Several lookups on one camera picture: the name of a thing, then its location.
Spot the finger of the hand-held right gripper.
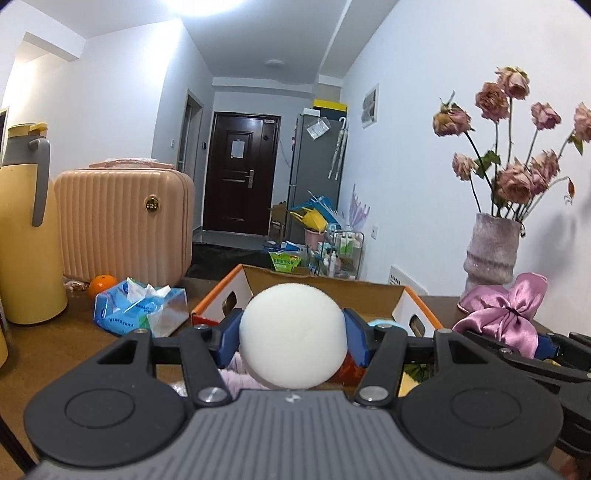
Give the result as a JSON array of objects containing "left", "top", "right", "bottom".
[
  {"left": 538, "top": 331, "right": 591, "bottom": 361},
  {"left": 464, "top": 330, "right": 591, "bottom": 393}
]

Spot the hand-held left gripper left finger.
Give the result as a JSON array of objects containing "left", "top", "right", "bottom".
[{"left": 95, "top": 308, "right": 243, "bottom": 409}]

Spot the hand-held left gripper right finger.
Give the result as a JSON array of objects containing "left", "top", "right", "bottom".
[{"left": 342, "top": 307, "right": 495, "bottom": 408}]

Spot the purple fluffy scrunchie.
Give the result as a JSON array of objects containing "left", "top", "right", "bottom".
[{"left": 217, "top": 353, "right": 273, "bottom": 398}]

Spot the white round sponge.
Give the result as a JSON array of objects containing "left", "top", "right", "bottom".
[{"left": 239, "top": 283, "right": 348, "bottom": 390}]

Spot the orange cardboard box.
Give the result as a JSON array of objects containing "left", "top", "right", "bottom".
[{"left": 190, "top": 263, "right": 444, "bottom": 386}]

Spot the purple satin scrunchie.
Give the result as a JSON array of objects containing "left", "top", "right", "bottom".
[{"left": 452, "top": 272, "right": 550, "bottom": 358}]

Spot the dark floor mat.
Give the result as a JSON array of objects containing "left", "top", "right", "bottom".
[{"left": 187, "top": 242, "right": 273, "bottom": 280}]

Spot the green snack bag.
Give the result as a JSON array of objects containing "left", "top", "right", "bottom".
[{"left": 268, "top": 251, "right": 302, "bottom": 273}]

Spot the blue tissue pack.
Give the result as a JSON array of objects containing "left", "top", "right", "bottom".
[{"left": 95, "top": 277, "right": 188, "bottom": 337}]

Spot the pink textured vase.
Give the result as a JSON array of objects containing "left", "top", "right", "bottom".
[{"left": 463, "top": 212, "right": 525, "bottom": 301}]

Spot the brown floor carton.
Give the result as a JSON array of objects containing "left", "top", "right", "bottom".
[{"left": 269, "top": 203, "right": 289, "bottom": 243}]

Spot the orange fruit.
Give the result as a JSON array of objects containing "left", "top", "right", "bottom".
[{"left": 88, "top": 274, "right": 117, "bottom": 298}]

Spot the dark brown entrance door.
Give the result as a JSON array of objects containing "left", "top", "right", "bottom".
[{"left": 203, "top": 111, "right": 282, "bottom": 236}]

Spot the pink ribbed suitcase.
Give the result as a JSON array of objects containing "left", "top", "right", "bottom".
[{"left": 54, "top": 157, "right": 196, "bottom": 284}]

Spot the grey refrigerator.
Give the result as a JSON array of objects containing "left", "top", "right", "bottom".
[{"left": 286, "top": 108, "right": 349, "bottom": 232}]

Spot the bunch of dried pink roses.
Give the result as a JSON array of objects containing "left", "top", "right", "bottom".
[{"left": 433, "top": 66, "right": 591, "bottom": 222}]

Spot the grey interior door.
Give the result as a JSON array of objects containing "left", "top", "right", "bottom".
[{"left": 178, "top": 90, "right": 204, "bottom": 232}]

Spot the white hanging umbrella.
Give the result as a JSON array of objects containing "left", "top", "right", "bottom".
[{"left": 328, "top": 116, "right": 349, "bottom": 181}]

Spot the clear plastic bag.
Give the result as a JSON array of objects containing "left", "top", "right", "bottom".
[{"left": 306, "top": 117, "right": 332, "bottom": 140}]

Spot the yellow thermos jug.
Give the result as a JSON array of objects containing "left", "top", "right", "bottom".
[{"left": 0, "top": 122, "right": 68, "bottom": 325}]

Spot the yellow box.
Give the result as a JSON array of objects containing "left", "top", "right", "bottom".
[{"left": 312, "top": 98, "right": 347, "bottom": 117}]

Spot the wire cart with bottles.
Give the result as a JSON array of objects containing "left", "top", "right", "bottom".
[{"left": 318, "top": 224, "right": 365, "bottom": 280}]

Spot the white wall panel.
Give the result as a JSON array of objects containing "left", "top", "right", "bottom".
[{"left": 361, "top": 83, "right": 380, "bottom": 128}]

